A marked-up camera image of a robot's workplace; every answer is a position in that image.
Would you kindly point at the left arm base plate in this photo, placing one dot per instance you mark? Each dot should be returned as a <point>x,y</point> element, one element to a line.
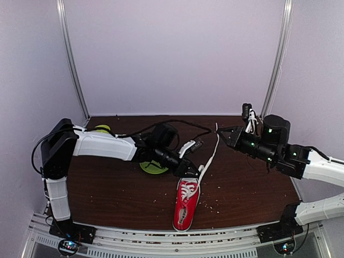
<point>73,231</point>

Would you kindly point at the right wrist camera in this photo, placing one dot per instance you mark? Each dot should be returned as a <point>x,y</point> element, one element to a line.
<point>251,119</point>

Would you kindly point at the green bowl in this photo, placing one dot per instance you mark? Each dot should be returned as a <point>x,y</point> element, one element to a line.
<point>102,129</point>

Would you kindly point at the aluminium frame post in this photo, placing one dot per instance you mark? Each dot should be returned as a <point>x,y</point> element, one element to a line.
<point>61,10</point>
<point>280,53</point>

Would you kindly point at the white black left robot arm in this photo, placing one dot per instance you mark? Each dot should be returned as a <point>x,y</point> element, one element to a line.
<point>67,140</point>

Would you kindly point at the green plate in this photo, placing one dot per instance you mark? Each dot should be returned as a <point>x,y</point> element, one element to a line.
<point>153,168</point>

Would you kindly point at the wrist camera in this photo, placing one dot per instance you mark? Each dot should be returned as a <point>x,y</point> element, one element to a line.
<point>190,147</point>
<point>251,119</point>

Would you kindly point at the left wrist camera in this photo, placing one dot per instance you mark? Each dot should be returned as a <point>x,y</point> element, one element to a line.
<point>190,147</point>

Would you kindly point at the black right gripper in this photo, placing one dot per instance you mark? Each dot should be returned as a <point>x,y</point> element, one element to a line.
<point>237,136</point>

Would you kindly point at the left aluminium frame post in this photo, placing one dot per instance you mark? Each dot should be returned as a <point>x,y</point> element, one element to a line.
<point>61,10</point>

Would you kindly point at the right round circuit board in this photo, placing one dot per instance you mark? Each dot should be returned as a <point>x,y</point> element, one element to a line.
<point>284,247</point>

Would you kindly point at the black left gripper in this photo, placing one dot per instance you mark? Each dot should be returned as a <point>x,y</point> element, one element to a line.
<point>182,166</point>

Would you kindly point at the front aluminium rail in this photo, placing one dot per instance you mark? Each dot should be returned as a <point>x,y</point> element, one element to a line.
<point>240,241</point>

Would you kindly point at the white shoelace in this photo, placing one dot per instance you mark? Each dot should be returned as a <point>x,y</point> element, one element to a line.
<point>208,164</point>

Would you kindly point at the left round circuit board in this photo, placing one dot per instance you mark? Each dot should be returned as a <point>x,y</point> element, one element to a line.
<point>68,247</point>

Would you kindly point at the red canvas sneaker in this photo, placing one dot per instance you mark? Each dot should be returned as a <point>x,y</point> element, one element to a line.
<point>184,212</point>

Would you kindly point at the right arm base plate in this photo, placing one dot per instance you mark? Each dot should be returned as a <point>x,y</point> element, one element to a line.
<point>278,230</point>

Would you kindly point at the right aluminium frame post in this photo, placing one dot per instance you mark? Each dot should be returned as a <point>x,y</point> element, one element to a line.
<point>280,53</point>

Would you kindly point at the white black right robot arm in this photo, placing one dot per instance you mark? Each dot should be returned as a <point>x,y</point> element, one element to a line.
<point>300,162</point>

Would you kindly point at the round circuit board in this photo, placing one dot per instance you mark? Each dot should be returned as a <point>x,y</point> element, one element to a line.
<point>68,247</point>
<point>284,247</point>

